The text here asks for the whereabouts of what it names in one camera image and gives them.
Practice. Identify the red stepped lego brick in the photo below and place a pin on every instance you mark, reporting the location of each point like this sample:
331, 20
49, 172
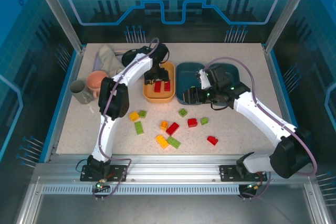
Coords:
167, 85

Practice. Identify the red long lego brick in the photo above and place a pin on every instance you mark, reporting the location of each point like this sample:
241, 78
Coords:
172, 128
157, 86

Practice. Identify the teal plastic container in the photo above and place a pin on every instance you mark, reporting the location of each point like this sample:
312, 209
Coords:
234, 70
187, 77

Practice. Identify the green square lego brick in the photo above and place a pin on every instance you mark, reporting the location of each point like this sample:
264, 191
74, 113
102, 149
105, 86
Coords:
142, 113
183, 112
204, 121

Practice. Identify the orange plastic container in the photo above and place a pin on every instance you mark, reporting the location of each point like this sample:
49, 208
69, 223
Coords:
158, 98

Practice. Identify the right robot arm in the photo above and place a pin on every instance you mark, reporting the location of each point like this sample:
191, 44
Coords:
262, 116

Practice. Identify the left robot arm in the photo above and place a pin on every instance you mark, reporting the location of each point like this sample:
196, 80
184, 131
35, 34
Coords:
106, 129

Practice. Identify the black plate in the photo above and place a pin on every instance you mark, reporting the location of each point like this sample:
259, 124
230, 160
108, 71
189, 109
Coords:
127, 57

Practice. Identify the yellow square lego brick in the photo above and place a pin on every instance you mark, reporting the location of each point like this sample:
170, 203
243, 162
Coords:
134, 116

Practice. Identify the orange square lego brick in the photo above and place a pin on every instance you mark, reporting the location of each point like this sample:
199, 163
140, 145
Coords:
164, 125

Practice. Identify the red notched lego brick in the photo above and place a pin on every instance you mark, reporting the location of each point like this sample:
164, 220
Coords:
212, 140

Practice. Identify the beige cloth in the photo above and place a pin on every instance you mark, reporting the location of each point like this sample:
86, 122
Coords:
109, 58

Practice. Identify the green long lego brick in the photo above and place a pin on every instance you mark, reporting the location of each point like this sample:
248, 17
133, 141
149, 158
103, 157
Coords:
138, 128
173, 142

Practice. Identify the yellow long lego brick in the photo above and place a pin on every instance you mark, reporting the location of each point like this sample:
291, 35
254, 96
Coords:
162, 141

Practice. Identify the pink bowl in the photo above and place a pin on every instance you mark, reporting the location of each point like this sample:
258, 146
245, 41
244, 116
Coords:
94, 79

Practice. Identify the lavender tray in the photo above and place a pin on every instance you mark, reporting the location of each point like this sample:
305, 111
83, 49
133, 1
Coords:
96, 62

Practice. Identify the grey cup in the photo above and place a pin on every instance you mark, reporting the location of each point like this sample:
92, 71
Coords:
82, 95

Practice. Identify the slotted aluminium strip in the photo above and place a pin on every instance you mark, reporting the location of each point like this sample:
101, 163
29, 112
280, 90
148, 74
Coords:
168, 190

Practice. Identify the small LED circuit board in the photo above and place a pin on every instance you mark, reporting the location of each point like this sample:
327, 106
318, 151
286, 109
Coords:
101, 185
252, 187

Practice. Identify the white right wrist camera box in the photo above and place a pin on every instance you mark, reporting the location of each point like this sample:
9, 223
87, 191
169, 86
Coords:
203, 79

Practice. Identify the blue-edged aluminium side rail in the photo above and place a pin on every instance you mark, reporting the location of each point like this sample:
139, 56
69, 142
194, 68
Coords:
76, 64
271, 64

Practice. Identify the aluminium front rail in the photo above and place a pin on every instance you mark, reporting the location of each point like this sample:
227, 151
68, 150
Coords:
173, 166

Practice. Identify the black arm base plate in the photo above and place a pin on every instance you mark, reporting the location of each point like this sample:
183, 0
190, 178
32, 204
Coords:
228, 172
118, 174

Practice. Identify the aluminium frame post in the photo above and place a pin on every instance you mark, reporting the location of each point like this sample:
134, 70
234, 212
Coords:
56, 11
287, 11

